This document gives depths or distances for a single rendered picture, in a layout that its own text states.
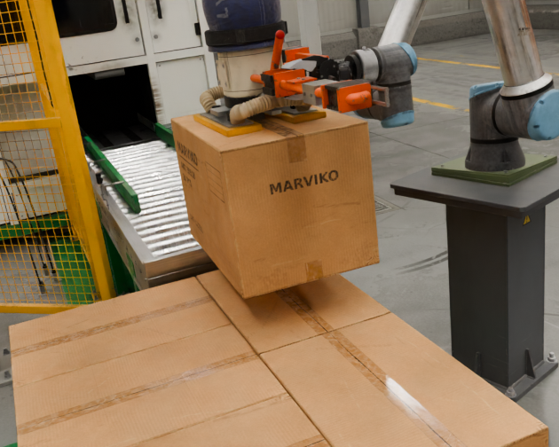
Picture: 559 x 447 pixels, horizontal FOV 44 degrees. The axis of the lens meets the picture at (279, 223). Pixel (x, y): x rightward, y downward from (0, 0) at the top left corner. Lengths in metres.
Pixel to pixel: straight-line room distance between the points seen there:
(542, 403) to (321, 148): 1.24
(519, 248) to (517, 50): 0.66
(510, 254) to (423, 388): 0.84
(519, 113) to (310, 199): 0.71
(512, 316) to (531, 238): 0.27
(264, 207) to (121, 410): 0.60
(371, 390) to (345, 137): 0.64
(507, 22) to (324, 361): 1.06
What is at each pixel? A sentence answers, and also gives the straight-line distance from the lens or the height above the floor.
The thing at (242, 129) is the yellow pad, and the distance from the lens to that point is 1.83.
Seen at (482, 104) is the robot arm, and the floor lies 1.00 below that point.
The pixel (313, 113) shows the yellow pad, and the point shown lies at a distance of 1.91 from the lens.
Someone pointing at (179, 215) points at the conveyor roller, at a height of 0.55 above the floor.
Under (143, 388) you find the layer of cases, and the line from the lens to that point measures 1.76.
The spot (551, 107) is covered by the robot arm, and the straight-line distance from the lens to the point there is 2.14.
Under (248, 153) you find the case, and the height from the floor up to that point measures 1.05.
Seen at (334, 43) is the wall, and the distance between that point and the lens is 12.06.
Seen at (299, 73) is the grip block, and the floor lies 1.22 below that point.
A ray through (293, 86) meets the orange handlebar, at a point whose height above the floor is 1.20.
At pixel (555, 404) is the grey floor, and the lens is 2.54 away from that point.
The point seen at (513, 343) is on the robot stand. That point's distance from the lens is 2.50.
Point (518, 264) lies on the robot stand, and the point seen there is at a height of 0.47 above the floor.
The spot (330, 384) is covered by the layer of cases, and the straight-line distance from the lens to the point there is 1.65.
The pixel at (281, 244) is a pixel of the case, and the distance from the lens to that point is 1.79.
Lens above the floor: 1.45
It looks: 20 degrees down
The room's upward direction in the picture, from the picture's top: 7 degrees counter-clockwise
